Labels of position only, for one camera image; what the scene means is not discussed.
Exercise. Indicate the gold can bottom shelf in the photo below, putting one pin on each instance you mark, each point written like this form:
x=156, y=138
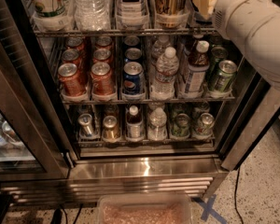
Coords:
x=110, y=128

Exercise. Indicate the white labelled tea bottle top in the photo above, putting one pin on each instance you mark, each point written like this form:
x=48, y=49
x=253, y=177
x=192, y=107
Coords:
x=132, y=14

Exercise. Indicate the orange tall can top shelf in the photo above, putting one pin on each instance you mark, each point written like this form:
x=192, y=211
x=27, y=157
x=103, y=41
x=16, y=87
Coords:
x=169, y=12

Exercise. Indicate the red soda can back left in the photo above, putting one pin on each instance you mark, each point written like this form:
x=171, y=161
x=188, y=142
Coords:
x=75, y=43

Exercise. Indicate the tea bottle middle shelf front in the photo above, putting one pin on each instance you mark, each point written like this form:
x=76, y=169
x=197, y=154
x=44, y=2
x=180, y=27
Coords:
x=193, y=73

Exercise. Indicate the red soda can middle left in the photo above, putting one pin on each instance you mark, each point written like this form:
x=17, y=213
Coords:
x=72, y=56

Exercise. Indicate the tea bottle shelf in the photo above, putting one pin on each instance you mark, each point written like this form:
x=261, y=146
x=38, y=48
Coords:
x=193, y=73
x=134, y=123

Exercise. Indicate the green can bottom shelf right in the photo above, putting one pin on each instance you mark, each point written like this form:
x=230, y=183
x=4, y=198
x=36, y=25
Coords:
x=203, y=125

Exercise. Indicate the blue pepsi can middle shelf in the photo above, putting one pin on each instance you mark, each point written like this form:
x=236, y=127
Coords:
x=133, y=78

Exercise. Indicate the green can middle shelf front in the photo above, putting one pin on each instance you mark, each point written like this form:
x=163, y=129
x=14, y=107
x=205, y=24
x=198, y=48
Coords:
x=223, y=76

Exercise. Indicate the water bottle bottom shelf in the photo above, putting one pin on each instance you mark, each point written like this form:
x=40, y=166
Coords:
x=157, y=125

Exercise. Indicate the green can middle shelf back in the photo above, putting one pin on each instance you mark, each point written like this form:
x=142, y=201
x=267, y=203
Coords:
x=217, y=54

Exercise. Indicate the red soda can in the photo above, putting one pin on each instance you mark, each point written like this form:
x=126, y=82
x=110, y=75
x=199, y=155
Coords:
x=71, y=79
x=72, y=56
x=104, y=42
x=75, y=43
x=102, y=82
x=102, y=56

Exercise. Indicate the tea bottle bottom shelf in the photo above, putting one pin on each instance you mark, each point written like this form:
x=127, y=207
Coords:
x=134, y=123

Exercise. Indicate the stainless steel fridge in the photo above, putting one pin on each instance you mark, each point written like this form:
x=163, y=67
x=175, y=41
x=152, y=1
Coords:
x=132, y=97

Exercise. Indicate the clear plastic bin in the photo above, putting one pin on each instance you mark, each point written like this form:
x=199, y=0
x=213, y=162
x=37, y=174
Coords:
x=145, y=208

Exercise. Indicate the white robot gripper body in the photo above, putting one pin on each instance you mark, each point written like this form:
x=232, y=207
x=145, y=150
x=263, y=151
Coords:
x=230, y=12

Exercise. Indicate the water bottle middle shelf front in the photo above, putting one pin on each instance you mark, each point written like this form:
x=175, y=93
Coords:
x=163, y=82

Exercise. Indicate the water bottle middle shelf back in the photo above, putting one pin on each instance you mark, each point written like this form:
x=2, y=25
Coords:
x=159, y=47

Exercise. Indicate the fridge glass door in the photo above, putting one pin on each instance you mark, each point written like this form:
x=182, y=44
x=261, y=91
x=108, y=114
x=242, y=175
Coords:
x=20, y=111

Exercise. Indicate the silver can bottom shelf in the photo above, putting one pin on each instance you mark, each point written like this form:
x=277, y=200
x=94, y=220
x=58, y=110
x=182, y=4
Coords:
x=85, y=122

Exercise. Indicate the pepsi can middle shelf back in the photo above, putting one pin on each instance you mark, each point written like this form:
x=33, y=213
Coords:
x=131, y=41

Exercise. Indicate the clear water bottle top shelf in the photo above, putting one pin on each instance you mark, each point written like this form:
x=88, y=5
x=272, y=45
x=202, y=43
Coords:
x=92, y=15

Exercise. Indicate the green can bottom shelf left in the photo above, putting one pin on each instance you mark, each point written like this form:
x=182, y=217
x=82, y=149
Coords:
x=180, y=126

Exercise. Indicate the red soda can front left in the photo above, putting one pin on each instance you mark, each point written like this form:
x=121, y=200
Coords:
x=71, y=79

